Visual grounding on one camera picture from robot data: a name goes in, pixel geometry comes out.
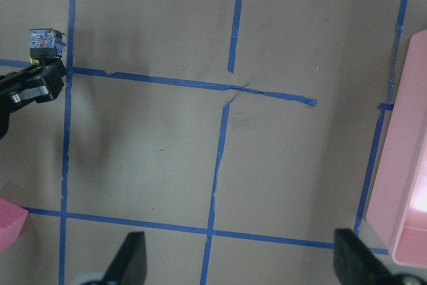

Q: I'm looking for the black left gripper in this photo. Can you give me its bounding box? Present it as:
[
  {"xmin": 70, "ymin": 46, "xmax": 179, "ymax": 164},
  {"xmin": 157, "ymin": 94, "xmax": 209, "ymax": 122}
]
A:
[{"xmin": 1, "ymin": 59, "xmax": 65, "ymax": 139}]

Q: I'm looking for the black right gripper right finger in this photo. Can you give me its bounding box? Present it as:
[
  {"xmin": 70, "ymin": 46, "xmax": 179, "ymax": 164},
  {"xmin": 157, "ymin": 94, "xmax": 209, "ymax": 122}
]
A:
[{"xmin": 334, "ymin": 228, "xmax": 427, "ymax": 285}]

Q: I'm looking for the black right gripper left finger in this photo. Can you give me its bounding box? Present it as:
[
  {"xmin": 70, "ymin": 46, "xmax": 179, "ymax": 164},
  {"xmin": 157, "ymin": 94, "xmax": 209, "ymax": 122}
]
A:
[{"xmin": 75, "ymin": 231, "xmax": 148, "ymax": 285}]

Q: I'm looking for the yellow push button switch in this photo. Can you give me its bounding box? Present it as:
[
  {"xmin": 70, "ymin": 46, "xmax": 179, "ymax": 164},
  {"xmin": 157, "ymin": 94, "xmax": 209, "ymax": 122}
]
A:
[{"xmin": 29, "ymin": 28, "xmax": 66, "ymax": 65}]

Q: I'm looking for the pink cube near arm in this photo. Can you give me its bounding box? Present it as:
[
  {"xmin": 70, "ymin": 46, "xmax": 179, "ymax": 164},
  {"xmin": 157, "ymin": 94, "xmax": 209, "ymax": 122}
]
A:
[{"xmin": 0, "ymin": 198, "xmax": 29, "ymax": 252}]

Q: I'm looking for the pink bin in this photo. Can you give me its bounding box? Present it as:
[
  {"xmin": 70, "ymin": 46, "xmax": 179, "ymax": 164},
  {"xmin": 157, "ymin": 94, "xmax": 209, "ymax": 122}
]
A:
[{"xmin": 366, "ymin": 31, "xmax": 426, "ymax": 268}]

